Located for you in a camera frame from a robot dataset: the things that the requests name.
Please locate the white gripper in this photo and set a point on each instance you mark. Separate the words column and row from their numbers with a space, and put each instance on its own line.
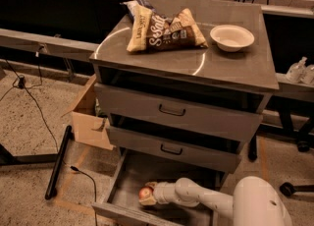
column 159, row 192

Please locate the red apple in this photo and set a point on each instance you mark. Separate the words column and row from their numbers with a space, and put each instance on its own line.
column 145, row 192

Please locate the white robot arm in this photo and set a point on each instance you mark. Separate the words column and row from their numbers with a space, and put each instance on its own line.
column 254, row 201

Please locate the grey bottom drawer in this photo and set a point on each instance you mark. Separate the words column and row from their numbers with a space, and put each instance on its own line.
column 133, row 171

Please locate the grey drawer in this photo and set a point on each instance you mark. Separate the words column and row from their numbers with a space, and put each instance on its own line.
column 203, row 119
column 175, row 150
column 133, row 171

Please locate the grey middle drawer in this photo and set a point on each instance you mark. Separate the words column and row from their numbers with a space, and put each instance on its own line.
column 175, row 150

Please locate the grey drawer cabinet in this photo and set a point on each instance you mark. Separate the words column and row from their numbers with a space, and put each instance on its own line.
column 242, row 81

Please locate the grey top drawer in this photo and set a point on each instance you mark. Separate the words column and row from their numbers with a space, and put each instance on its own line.
column 203, row 119

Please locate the cardboard box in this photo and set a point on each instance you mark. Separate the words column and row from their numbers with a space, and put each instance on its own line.
column 87, row 127

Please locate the black chair caster leg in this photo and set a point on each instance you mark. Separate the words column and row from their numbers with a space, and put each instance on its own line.
column 288, row 189

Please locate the black table leg base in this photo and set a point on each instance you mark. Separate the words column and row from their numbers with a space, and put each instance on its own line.
column 7, row 158

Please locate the brown sesame snack bag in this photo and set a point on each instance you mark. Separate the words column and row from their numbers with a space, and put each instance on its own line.
column 151, row 32

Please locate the white paper bowl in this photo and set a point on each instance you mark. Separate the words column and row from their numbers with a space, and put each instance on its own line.
column 231, row 38

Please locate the clear pump bottle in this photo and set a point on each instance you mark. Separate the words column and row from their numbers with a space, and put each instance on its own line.
column 296, row 70

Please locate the white blue snack bag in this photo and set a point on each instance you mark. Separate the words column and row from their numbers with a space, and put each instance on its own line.
column 133, row 3

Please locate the grey workbench rail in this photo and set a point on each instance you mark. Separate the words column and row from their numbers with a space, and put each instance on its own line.
column 53, row 46

